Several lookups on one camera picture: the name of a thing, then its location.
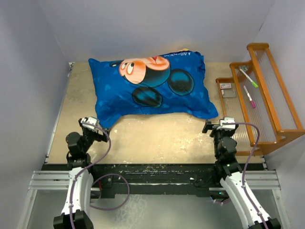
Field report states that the blue cartoon pillowcase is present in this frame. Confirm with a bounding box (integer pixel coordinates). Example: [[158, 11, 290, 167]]
[[88, 51, 218, 128]]

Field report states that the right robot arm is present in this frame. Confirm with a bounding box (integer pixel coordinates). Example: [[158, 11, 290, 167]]
[[202, 117, 281, 229]]

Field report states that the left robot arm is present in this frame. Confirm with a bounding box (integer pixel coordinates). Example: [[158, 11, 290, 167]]
[[53, 124, 109, 229]]

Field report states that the pink cap marker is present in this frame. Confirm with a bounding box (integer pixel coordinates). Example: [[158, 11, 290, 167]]
[[243, 85, 256, 109]]

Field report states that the wooden tiered rack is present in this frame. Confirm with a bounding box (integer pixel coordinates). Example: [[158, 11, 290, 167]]
[[215, 43, 305, 156]]

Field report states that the green cap marker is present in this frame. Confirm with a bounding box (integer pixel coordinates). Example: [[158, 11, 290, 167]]
[[239, 68, 258, 88]]

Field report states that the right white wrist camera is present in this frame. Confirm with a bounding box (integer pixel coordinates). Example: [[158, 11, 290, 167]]
[[217, 117, 236, 131]]

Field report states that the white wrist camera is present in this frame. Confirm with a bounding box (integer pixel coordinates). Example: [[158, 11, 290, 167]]
[[217, 117, 236, 131], [80, 117, 99, 126]]

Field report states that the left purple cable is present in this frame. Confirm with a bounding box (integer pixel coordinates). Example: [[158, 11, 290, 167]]
[[82, 123, 131, 211]]

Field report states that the purple cable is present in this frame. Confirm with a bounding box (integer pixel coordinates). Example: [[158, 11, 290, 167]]
[[223, 122, 269, 229], [82, 123, 131, 211]]

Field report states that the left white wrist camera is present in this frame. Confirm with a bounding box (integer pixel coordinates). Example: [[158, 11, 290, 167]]
[[80, 117, 99, 126]]

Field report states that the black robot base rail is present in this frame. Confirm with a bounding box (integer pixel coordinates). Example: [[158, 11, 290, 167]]
[[41, 163, 265, 200]]

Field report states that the aluminium frame rail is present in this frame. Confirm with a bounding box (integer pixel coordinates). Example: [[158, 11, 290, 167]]
[[29, 171, 70, 190]]

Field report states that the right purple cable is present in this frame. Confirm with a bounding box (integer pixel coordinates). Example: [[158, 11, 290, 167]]
[[223, 122, 269, 229]]

